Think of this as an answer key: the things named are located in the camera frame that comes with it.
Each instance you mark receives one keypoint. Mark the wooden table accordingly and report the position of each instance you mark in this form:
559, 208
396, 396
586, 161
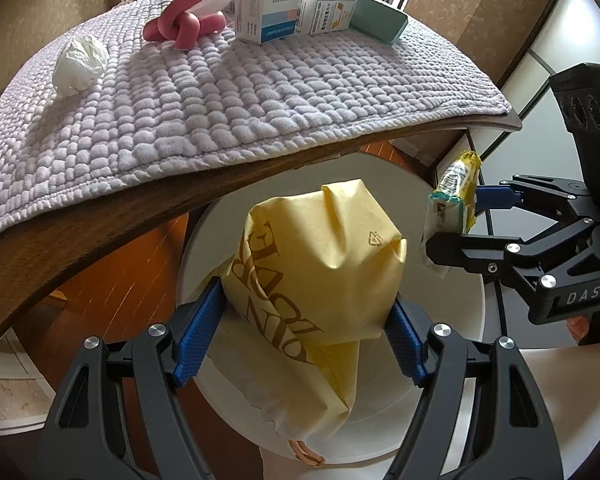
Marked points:
80, 230

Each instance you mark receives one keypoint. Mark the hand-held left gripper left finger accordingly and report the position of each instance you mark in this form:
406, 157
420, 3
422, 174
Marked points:
200, 330

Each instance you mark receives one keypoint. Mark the person's right hand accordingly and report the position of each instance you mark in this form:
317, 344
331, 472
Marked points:
576, 330

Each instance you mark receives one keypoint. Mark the crumpled white tissue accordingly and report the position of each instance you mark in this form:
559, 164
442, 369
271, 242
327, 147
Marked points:
80, 65

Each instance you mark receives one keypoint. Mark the blue and white medicine box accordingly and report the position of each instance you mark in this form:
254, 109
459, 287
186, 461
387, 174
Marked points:
267, 5

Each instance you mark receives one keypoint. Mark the teal plastic container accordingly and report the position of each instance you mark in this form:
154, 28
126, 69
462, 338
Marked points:
375, 17

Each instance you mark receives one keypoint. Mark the white sliding door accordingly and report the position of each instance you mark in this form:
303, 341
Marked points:
550, 20

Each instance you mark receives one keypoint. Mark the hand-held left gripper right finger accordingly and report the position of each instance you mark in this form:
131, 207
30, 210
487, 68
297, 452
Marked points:
405, 345

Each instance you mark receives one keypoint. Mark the white trash bin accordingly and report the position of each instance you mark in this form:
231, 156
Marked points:
445, 315

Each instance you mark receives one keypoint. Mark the pink knotted foam tube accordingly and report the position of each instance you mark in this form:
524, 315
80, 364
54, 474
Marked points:
180, 25

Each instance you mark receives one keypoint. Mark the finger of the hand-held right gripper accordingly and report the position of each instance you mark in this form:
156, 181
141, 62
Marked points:
470, 250
492, 197

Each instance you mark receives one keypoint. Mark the yellow paper bag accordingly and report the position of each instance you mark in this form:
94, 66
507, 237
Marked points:
320, 270

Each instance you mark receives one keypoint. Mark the yellow and white medicine box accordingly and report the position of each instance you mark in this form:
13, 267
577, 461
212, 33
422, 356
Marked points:
325, 15

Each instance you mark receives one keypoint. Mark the yellow snack wrapper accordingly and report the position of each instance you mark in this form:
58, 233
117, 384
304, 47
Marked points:
452, 185

